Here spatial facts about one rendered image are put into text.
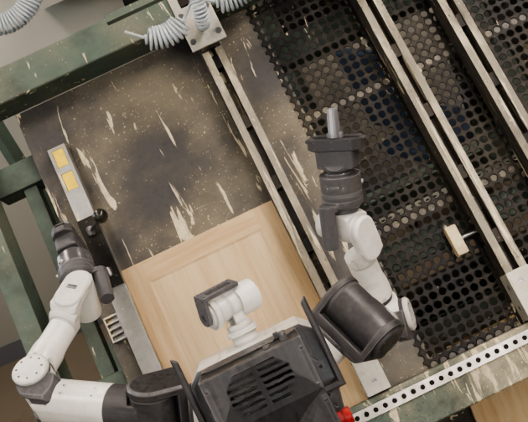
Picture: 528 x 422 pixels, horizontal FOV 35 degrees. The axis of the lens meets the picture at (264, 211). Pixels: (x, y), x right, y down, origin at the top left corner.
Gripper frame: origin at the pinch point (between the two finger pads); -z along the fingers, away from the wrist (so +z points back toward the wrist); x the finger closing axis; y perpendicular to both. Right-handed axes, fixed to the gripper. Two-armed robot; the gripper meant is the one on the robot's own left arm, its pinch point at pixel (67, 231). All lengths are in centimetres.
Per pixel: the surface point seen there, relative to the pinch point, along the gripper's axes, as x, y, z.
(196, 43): -15, 50, -29
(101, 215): -1.2, 9.8, 1.6
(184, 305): 25.4, 18.1, 16.7
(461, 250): 34, 88, 33
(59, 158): -3.8, 3.9, -24.1
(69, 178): -0.4, 4.0, -18.9
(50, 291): 211, -80, -205
